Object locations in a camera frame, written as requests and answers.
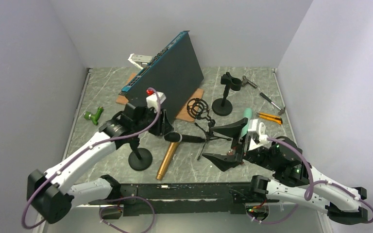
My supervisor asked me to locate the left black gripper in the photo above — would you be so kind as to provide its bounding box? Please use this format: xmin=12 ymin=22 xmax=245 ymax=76
xmin=133 ymin=106 xmax=174 ymax=136

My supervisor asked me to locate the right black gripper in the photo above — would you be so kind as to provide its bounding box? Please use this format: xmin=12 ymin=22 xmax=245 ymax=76
xmin=201 ymin=117 xmax=279 ymax=171

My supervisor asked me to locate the black microphone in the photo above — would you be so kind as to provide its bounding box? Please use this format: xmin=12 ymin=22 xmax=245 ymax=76
xmin=164 ymin=132 xmax=206 ymax=143

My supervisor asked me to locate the gold microphone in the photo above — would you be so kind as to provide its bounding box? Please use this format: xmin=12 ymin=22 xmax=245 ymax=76
xmin=155 ymin=142 xmax=180 ymax=181

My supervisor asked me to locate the black tripod shock mount stand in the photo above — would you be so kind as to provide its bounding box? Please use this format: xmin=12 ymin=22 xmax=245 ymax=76
xmin=186 ymin=98 xmax=233 ymax=162

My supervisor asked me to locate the teal green microphone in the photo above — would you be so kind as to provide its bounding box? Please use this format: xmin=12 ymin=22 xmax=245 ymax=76
xmin=240 ymin=108 xmax=253 ymax=137

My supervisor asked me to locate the black round base mic stand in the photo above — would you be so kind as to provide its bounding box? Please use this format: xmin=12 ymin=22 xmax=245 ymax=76
xmin=212 ymin=72 xmax=242 ymax=116

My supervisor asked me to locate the black stand with black microphone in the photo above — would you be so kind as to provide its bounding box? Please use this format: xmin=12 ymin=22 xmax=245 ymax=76
xmin=128 ymin=138 xmax=153 ymax=171

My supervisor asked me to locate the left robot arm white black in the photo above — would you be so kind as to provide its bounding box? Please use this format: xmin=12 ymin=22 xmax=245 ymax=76
xmin=22 ymin=100 xmax=173 ymax=229

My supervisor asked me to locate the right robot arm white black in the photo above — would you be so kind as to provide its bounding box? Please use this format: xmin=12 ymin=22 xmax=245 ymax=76
xmin=203 ymin=118 xmax=369 ymax=225

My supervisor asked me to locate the wooden board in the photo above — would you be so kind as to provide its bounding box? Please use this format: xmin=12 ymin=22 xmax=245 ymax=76
xmin=115 ymin=72 xmax=205 ymax=124

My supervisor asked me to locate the yellow utility knife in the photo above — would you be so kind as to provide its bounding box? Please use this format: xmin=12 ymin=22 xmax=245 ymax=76
xmin=257 ymin=113 xmax=283 ymax=125

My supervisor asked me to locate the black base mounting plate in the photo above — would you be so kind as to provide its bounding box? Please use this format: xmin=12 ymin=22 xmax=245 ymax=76
xmin=89 ymin=182 xmax=267 ymax=216

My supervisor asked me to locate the green plastic faucet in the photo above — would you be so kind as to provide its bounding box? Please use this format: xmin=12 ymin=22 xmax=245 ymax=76
xmin=84 ymin=106 xmax=104 ymax=125

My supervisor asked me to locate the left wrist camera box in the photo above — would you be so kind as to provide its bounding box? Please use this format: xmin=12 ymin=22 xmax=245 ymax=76
xmin=146 ymin=88 xmax=166 ymax=110

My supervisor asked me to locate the blue network switch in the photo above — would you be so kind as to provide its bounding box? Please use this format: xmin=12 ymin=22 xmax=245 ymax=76
xmin=120 ymin=31 xmax=204 ymax=123

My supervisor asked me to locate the small black handled hammer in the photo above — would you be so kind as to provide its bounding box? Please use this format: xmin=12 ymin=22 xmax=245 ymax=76
xmin=259 ymin=92 xmax=286 ymax=116

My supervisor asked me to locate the white metal bracket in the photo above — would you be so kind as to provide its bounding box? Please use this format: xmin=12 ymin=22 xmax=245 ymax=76
xmin=128 ymin=53 xmax=153 ymax=69

